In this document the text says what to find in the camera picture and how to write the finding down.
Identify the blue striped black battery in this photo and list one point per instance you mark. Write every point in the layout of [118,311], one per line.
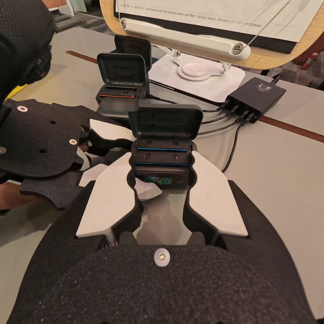
[162,159]
[162,146]

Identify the red fire extinguisher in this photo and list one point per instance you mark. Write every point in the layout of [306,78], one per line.
[310,60]

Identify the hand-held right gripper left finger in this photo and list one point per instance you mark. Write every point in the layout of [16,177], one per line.
[111,200]

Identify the wooden display board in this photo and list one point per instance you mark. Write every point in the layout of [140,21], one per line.
[278,59]

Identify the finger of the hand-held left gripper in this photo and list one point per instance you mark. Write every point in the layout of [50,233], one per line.
[108,130]
[92,174]

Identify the person's left hand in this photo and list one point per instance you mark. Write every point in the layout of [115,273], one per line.
[12,197]

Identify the white stand base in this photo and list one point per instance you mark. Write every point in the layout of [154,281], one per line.
[215,86]

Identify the black battery charger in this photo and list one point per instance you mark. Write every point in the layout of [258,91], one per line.
[121,70]
[164,121]
[108,117]
[134,44]

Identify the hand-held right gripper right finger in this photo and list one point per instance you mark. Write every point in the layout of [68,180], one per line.
[215,200]

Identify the red striped black battery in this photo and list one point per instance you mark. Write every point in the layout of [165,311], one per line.
[116,94]

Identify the black power hub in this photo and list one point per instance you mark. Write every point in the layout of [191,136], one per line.
[255,96]

